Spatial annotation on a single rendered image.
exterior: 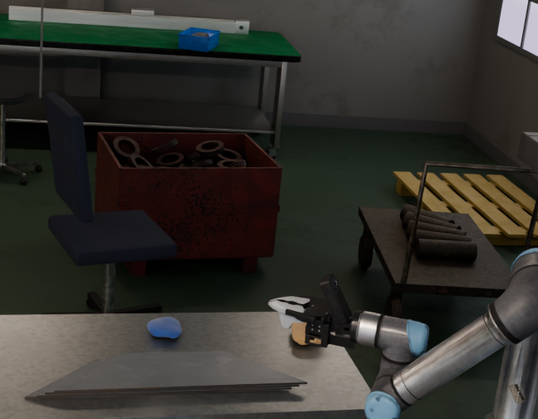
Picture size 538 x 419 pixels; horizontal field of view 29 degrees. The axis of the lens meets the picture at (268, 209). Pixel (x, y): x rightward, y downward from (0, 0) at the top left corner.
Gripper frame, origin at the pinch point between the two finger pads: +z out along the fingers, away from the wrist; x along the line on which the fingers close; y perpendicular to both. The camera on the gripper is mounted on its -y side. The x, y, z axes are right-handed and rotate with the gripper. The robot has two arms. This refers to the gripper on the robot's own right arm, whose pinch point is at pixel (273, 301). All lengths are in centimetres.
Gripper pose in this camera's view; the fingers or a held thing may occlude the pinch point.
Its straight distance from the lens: 238.4
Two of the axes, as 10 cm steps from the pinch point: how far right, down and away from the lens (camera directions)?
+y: -0.5, 8.9, 4.5
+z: -9.5, -1.8, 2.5
